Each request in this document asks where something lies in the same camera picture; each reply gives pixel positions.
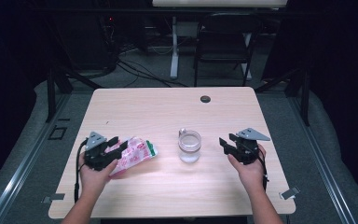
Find person's left hand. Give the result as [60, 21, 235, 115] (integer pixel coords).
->
[77, 151, 119, 196]

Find person's right hand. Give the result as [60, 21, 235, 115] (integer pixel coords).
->
[227, 143, 268, 194]

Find black floor cables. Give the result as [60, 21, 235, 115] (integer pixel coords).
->
[117, 57, 189, 89]

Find clear glass jar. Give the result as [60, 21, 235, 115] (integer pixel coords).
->
[177, 127, 202, 164]

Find metal floor rail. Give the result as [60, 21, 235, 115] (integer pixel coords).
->
[286, 95, 358, 224]
[0, 92, 73, 224]

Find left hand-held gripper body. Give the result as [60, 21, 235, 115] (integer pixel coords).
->
[83, 131, 119, 172]

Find grey metal table clip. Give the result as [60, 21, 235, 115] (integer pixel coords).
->
[41, 192, 66, 205]
[279, 185, 301, 201]

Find black folding chair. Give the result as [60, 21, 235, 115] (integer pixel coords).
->
[193, 11, 265, 88]

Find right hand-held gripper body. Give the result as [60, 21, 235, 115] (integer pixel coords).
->
[227, 127, 271, 166]

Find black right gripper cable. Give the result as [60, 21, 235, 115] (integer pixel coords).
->
[256, 154, 270, 192]

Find white desk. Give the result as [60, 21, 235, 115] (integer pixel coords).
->
[151, 0, 289, 81]

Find black metal stand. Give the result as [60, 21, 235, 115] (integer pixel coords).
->
[44, 63, 104, 123]
[254, 65, 312, 127]

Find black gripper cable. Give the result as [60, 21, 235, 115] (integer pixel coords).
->
[73, 138, 89, 203]
[256, 154, 270, 192]

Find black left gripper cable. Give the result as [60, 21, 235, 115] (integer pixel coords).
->
[73, 138, 89, 203]

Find clear pink-printed plastic bag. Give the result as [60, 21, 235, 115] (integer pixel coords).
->
[104, 135, 158, 177]

